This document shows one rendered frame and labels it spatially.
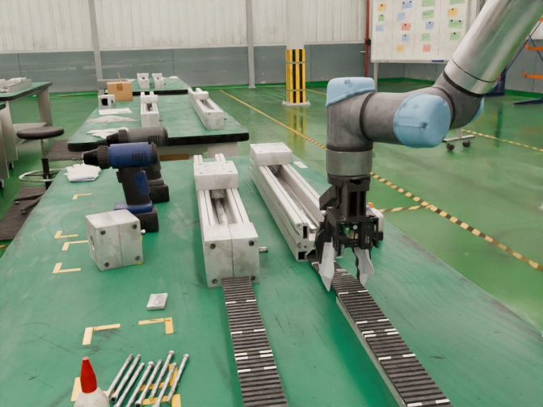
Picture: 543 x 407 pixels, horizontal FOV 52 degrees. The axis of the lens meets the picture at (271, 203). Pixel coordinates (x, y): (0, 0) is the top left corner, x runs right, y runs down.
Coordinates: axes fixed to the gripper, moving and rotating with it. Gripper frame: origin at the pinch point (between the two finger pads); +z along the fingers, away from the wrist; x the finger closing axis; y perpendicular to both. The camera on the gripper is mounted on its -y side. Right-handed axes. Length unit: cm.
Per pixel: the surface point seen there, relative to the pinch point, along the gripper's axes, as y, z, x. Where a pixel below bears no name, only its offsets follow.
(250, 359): 22.1, -0.1, -19.5
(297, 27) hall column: -1026, -69, 205
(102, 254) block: -22.2, -0.3, -44.5
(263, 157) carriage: -75, -8, -3
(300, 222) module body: -18.6, -5.3, -3.8
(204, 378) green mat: 20.2, 3.2, -25.8
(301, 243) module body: -18.2, -0.8, -3.7
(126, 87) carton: -406, -7, -73
